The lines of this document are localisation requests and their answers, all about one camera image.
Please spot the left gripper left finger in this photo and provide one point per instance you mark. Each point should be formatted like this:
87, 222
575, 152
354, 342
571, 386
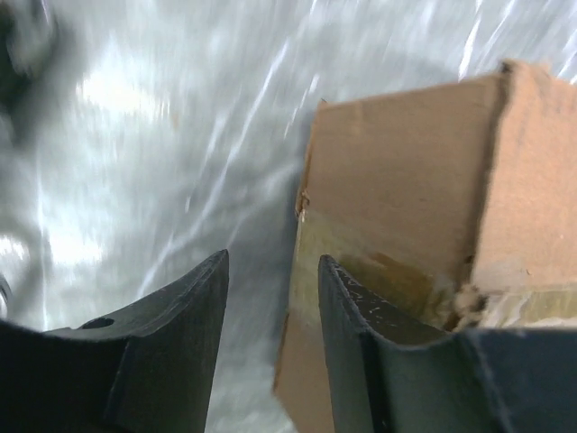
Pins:
147, 367

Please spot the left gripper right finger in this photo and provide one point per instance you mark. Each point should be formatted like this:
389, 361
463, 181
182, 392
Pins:
389, 372

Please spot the brown cardboard express box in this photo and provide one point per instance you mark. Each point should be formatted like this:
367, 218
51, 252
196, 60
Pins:
455, 203

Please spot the black speaker case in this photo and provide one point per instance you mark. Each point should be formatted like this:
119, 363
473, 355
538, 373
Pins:
29, 30

